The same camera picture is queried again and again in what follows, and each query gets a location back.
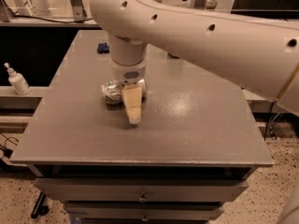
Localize black cables on floor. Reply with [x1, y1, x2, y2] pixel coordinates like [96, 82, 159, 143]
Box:
[0, 132, 20, 161]

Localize green soda can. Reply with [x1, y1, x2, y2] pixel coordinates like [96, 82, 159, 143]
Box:
[168, 52, 180, 59]

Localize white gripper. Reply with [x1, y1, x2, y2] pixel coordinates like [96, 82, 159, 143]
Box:
[110, 60, 147, 125]

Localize black cable on shelf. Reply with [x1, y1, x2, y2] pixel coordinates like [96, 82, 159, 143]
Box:
[0, 0, 94, 24]

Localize metal bracket left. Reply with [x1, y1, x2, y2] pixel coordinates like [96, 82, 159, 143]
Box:
[70, 0, 87, 22]

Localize grey lower drawer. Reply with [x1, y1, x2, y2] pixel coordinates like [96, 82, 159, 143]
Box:
[64, 203, 224, 221]

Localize white pump bottle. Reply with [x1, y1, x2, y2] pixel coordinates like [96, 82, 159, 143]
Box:
[4, 63, 31, 95]

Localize grey upper drawer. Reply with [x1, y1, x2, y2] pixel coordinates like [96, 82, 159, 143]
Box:
[35, 178, 249, 203]

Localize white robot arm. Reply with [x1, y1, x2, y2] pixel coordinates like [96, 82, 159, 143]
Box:
[90, 0, 299, 123]

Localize black cart leg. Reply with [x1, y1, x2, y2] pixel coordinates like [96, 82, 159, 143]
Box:
[31, 192, 50, 219]

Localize white green 7up can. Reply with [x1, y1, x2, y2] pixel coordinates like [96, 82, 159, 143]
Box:
[100, 77, 148, 105]

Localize grey drawer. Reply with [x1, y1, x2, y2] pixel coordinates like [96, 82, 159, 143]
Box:
[64, 203, 224, 221]
[35, 178, 249, 203]

